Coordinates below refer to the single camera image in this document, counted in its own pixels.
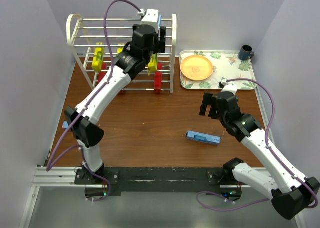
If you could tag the orange plate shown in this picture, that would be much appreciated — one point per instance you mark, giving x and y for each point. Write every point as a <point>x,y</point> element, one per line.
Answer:
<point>196,68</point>

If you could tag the white metal shelf rack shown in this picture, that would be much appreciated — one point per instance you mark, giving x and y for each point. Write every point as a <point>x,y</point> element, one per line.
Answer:
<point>82,34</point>

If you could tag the aluminium rail frame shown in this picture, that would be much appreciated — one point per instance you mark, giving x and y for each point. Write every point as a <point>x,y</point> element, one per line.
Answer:
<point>55,201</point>

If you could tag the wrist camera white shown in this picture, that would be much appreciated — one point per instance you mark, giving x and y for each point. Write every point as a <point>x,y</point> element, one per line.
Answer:
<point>151,18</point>
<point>228,86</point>

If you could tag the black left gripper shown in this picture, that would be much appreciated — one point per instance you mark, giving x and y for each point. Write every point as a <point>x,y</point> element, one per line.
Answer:
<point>160,46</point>

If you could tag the dark blue mug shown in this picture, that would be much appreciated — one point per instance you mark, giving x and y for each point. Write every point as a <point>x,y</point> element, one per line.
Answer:
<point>246,52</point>

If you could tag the yellow toothpaste box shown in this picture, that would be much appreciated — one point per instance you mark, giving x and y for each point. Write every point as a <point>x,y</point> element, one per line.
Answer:
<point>153,65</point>
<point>120,48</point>
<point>98,57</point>

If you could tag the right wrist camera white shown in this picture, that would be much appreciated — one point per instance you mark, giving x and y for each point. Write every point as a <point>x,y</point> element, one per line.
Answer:
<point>228,86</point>

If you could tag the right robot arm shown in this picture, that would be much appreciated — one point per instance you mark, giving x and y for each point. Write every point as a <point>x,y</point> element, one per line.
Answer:
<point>288,189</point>

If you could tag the floral serving tray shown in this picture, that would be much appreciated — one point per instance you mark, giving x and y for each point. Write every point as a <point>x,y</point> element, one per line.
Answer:
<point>226,65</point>

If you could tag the blue toothpaste box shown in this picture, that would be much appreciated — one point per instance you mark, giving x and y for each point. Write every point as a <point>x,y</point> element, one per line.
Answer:
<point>65,125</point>
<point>203,137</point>
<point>159,21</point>

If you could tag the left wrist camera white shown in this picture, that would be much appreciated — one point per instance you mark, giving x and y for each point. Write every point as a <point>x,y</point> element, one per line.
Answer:
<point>151,18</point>

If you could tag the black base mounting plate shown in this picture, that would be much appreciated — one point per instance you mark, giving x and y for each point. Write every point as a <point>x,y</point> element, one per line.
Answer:
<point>166,180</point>

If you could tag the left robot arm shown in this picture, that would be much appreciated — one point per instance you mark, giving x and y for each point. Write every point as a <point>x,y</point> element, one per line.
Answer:
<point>134,58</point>

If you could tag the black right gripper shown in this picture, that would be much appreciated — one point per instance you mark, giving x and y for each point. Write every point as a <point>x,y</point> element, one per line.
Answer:
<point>209,99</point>

